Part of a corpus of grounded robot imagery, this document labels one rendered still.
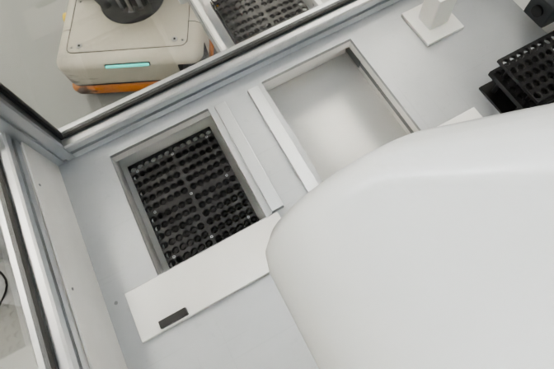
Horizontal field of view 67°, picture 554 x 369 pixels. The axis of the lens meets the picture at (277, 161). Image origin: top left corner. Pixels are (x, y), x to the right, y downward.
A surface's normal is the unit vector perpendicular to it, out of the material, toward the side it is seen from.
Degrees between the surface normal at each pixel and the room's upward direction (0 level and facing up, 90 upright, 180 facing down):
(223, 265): 0
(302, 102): 0
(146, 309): 0
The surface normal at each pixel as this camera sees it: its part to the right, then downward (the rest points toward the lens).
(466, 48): -0.07, -0.39
